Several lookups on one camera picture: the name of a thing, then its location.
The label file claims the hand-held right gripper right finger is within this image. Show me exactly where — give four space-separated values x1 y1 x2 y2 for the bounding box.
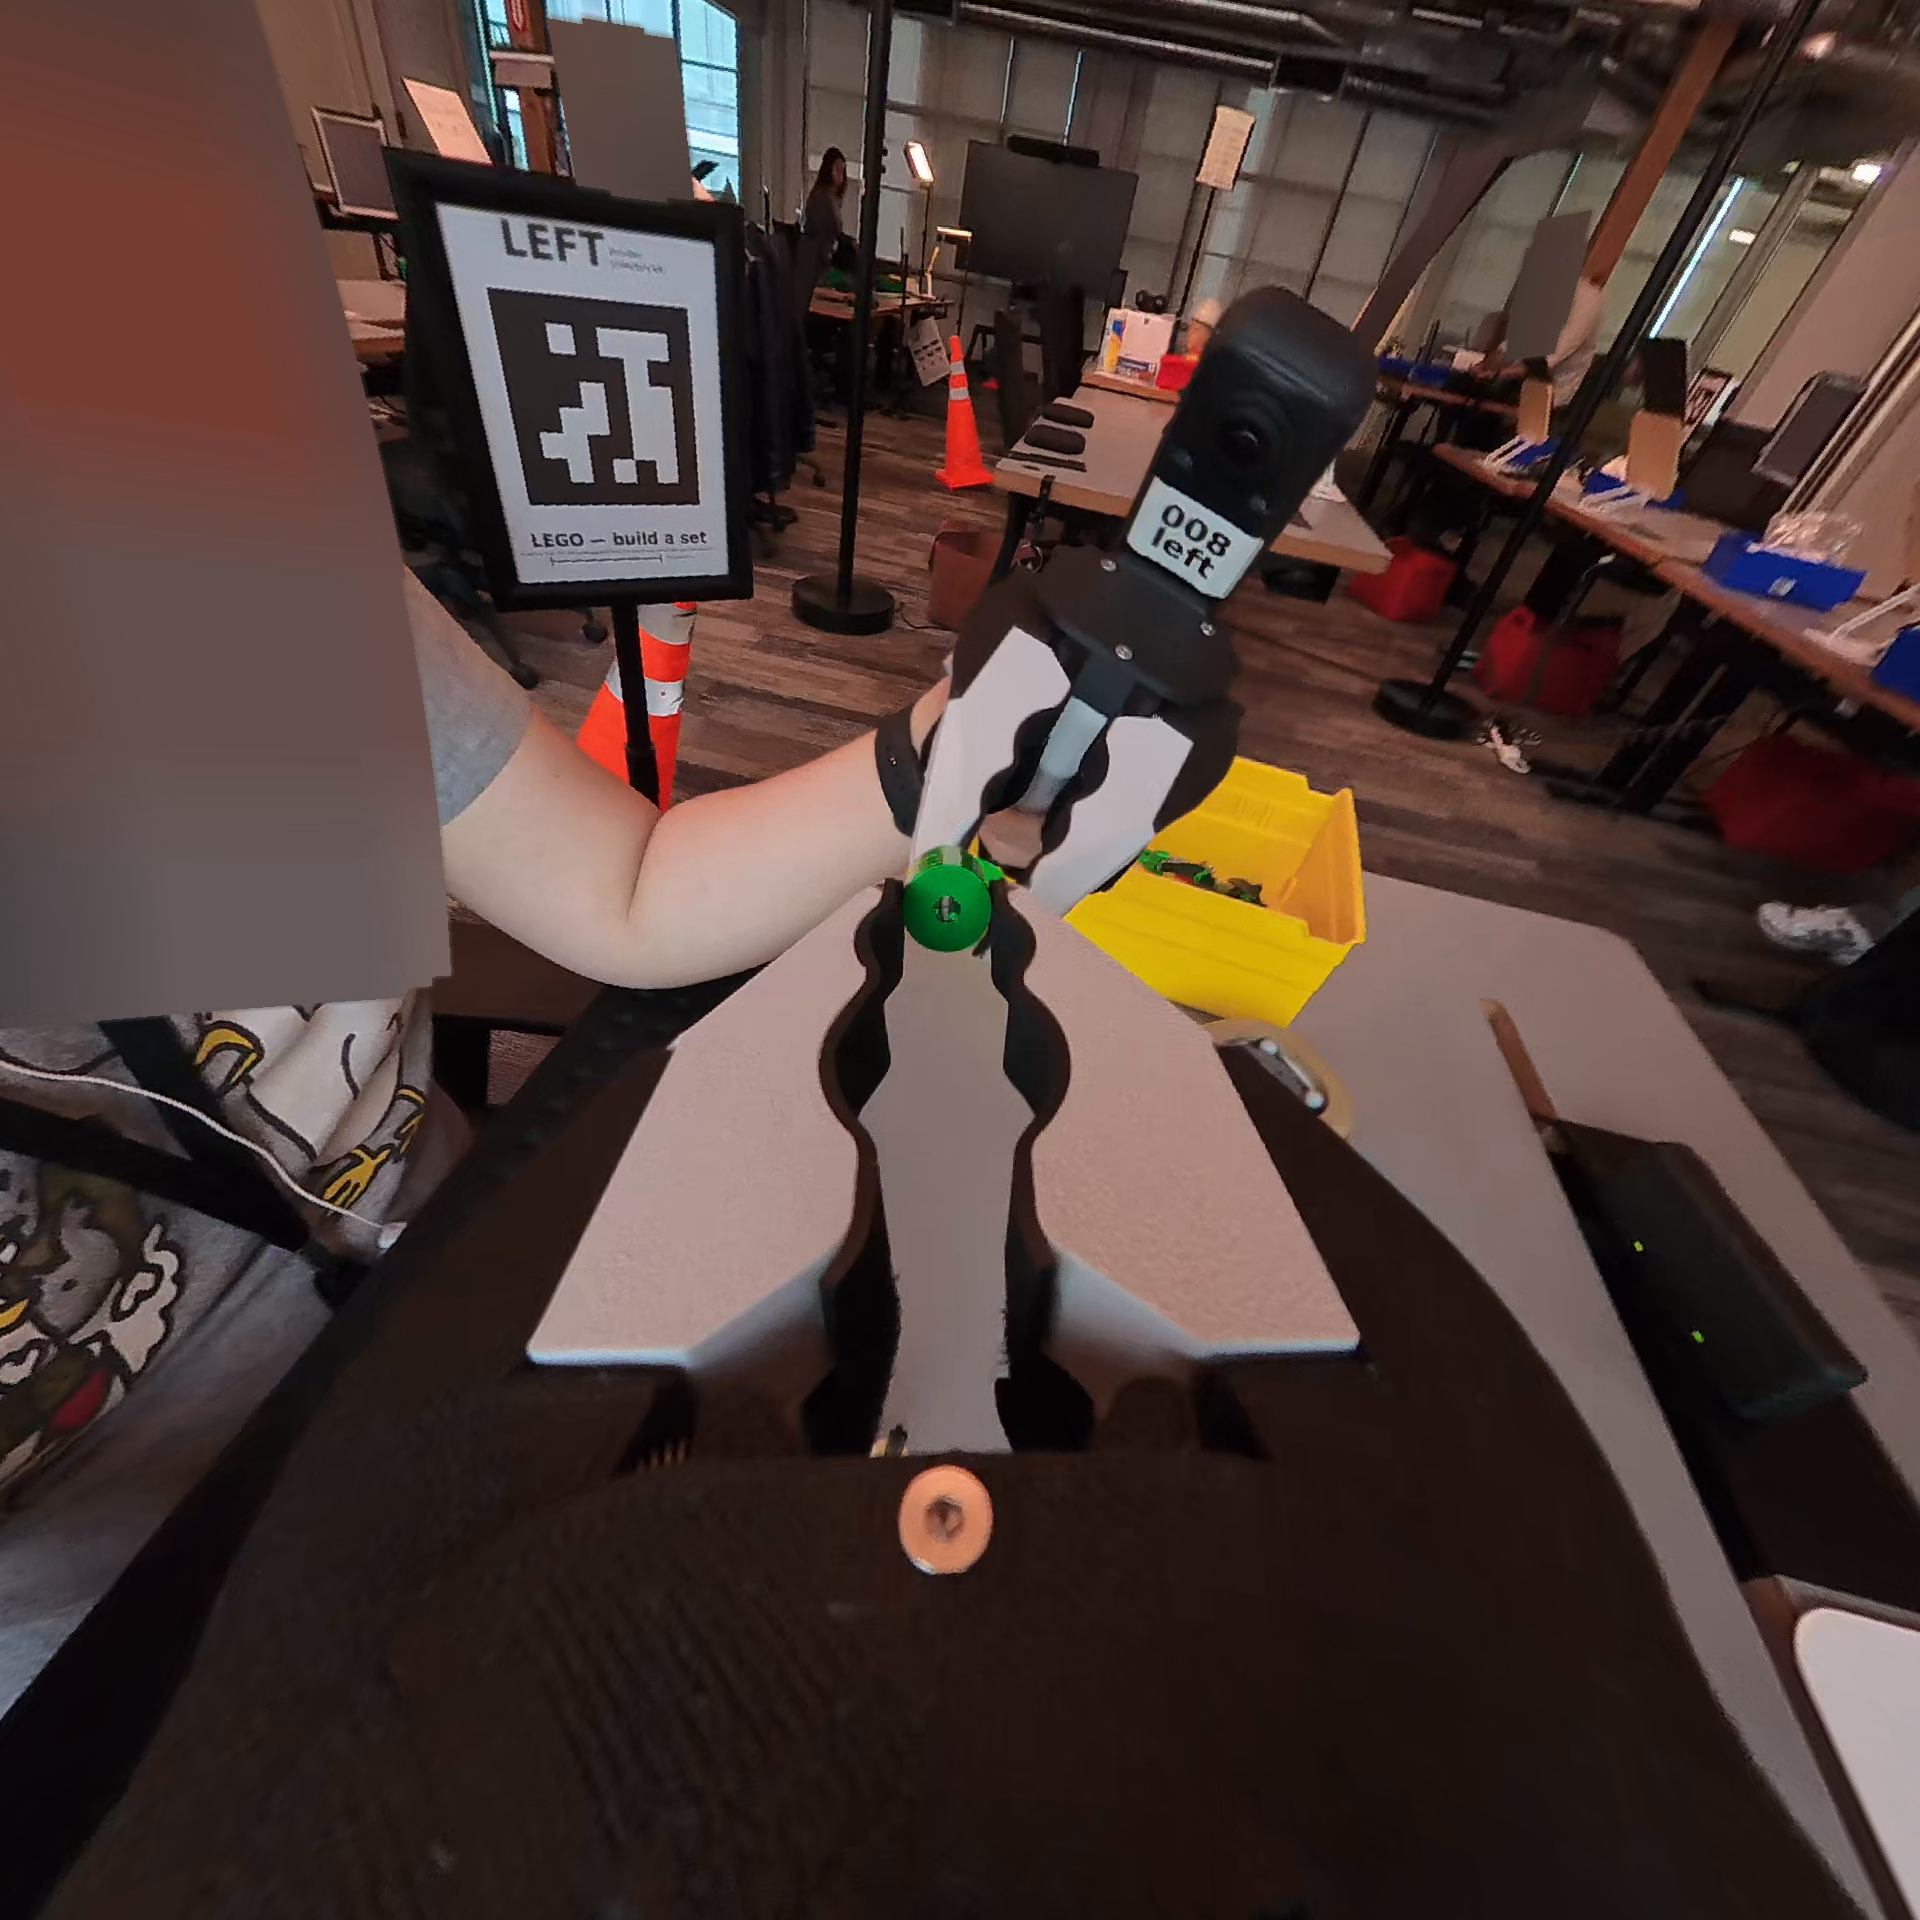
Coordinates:
984 890 1362 1449

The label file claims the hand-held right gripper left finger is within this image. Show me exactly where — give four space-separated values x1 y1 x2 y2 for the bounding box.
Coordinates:
527 885 918 1449

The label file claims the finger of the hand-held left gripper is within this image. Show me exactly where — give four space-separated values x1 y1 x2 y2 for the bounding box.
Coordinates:
1032 711 1203 921
913 626 1082 879

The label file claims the green toy brick piece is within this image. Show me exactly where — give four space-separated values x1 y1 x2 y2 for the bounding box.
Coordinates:
902 843 1003 957

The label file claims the person's left forearm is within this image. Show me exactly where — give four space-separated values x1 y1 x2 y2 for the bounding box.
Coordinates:
434 680 953 992

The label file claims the grey desk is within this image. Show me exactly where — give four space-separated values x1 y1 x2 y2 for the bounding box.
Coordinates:
662 870 1920 1920

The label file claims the brown bag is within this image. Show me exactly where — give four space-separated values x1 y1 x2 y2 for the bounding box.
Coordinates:
929 519 999 632

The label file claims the yellow plastic bin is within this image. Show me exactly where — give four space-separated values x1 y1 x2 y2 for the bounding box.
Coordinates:
1064 754 1368 1027

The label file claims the red plastic bin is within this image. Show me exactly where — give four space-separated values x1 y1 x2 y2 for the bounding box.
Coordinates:
1352 537 1457 624
1711 735 1920 872
1477 607 1623 719

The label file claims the black pole stand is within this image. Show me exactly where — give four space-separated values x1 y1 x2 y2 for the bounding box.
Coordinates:
792 0 899 634

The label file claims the orange striped traffic cone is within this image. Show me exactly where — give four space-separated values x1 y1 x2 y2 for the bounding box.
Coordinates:
576 598 701 810

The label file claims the black sign stand pole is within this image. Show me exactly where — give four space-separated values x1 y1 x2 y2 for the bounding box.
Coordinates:
609 598 670 810

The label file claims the thin wooden stick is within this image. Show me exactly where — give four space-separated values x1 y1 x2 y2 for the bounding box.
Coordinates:
1482 997 1566 1129

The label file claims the black television screen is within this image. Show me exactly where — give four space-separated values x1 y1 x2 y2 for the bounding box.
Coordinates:
960 141 1136 287

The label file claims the black framed marker sign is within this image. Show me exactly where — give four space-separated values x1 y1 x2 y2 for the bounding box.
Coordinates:
383 145 758 614

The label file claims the black device box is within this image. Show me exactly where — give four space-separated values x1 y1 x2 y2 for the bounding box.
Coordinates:
1553 1118 1871 1426

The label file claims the person's printed grey shirt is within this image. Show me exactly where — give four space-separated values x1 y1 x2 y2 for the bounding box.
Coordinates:
0 575 536 1728

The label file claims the blue plastic bin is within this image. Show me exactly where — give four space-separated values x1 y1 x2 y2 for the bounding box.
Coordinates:
1706 528 1871 607

